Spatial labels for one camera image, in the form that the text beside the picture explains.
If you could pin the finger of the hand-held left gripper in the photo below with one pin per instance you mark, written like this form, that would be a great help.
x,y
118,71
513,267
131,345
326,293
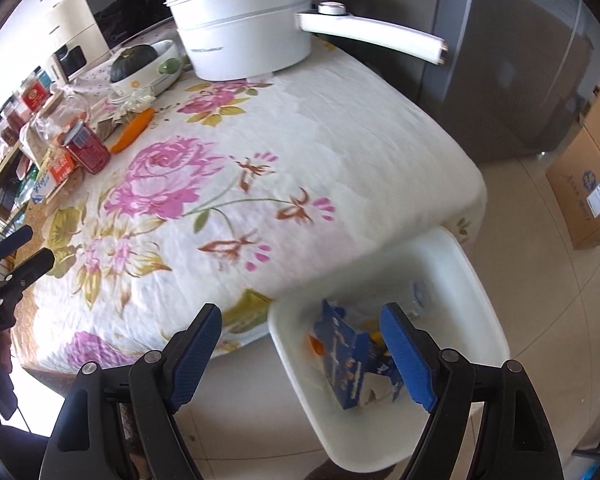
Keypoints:
x,y
10,242
30,267

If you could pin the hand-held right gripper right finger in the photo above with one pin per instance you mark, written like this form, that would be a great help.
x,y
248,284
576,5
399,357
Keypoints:
x,y
405,355

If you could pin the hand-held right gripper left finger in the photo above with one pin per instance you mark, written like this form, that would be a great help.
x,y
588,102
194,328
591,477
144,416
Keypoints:
x,y
195,355

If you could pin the yellow wrapper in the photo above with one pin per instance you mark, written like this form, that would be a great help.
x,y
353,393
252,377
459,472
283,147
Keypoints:
x,y
377,342

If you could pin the large blue carton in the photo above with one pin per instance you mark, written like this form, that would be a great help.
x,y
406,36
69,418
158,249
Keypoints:
x,y
347,355

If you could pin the clear plastic bottle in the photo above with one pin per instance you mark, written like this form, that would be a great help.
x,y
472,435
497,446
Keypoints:
x,y
417,297

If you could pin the white plastic bin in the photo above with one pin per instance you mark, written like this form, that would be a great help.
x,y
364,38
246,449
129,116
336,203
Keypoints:
x,y
455,270

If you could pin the red drink can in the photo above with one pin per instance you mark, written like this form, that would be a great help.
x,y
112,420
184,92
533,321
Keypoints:
x,y
87,150

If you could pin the white paper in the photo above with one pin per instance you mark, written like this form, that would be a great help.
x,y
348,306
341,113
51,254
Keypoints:
x,y
130,102

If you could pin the clear jar red contents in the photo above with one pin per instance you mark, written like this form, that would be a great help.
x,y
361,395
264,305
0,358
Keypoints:
x,y
10,120

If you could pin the glass jar with cork lid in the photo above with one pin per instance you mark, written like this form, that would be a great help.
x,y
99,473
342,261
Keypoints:
x,y
62,115

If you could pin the red label jar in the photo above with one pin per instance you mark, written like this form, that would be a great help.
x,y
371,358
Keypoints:
x,y
35,92

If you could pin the carrot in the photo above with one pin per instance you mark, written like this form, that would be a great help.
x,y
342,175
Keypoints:
x,y
132,130

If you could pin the white small-flower cloth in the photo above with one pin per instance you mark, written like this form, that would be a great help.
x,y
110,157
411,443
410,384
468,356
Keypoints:
x,y
92,82

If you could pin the floral tablecloth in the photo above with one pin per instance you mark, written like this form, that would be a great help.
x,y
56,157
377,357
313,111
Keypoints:
x,y
330,160

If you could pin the cream air fryer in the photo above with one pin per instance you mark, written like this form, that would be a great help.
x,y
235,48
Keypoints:
x,y
67,35

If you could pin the dark green pumpkin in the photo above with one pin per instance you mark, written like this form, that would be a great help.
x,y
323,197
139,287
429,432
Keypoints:
x,y
132,60

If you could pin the cardboard box with label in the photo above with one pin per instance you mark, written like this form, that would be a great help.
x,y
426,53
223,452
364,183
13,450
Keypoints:
x,y
575,200

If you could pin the black microwave oven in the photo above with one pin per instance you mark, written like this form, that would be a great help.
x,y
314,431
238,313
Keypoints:
x,y
125,5

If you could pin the grey refrigerator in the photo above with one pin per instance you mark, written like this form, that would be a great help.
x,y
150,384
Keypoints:
x,y
480,60

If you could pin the white electric pot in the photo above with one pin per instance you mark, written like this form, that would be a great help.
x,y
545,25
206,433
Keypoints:
x,y
240,35

